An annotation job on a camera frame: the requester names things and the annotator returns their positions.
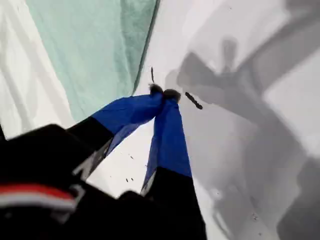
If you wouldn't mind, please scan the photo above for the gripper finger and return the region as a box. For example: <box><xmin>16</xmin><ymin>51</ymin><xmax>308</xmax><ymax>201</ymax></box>
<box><xmin>65</xmin><ymin>84</ymin><xmax>165</xmax><ymax>181</ymax></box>
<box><xmin>140</xmin><ymin>88</ymin><xmax>208</xmax><ymax>240</ymax></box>

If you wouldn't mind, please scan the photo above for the pale green T-shirt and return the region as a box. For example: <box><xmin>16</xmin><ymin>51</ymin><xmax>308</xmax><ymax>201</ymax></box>
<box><xmin>24</xmin><ymin>0</ymin><xmax>162</xmax><ymax>123</ymax></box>

